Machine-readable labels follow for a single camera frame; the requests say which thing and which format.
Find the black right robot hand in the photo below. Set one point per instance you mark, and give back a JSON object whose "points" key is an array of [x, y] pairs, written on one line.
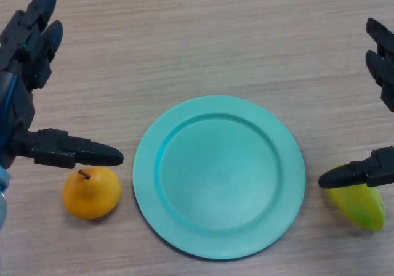
{"points": [[381, 169]]}

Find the yellow-green starfruit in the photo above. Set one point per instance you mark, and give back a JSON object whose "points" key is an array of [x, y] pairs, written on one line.
{"points": [[363, 208]]}

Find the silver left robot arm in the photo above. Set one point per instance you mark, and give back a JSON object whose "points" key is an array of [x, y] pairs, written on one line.
{"points": [[2, 202]]}

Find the yellow pear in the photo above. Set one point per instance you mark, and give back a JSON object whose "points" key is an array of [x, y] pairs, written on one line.
{"points": [[92, 196]]}

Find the green round plate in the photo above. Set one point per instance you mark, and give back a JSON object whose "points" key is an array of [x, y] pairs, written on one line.
{"points": [[218, 177]]}

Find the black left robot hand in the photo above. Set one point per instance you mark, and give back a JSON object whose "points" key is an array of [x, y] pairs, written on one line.
{"points": [[18, 103]]}

